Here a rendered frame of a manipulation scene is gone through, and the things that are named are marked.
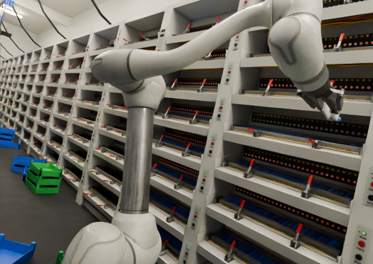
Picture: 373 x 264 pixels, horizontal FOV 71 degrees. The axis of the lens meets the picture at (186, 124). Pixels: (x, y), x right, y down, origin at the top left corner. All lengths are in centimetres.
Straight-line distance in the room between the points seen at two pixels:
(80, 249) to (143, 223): 23
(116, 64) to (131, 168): 36
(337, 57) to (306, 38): 55
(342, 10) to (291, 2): 53
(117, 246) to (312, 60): 69
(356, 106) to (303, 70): 45
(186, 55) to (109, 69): 25
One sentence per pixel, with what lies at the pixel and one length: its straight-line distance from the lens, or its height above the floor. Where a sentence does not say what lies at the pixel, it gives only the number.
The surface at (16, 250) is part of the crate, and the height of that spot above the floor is 1.
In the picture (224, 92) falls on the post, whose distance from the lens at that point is 138.
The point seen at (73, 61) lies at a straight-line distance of 385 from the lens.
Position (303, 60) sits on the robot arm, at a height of 107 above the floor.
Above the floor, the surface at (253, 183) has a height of 70.
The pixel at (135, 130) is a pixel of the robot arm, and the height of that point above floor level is 81.
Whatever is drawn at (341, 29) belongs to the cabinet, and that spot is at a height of 148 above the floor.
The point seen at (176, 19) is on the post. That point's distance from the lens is 204.
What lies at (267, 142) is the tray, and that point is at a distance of 119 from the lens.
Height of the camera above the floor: 84
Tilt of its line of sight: 2 degrees up
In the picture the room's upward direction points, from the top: 13 degrees clockwise
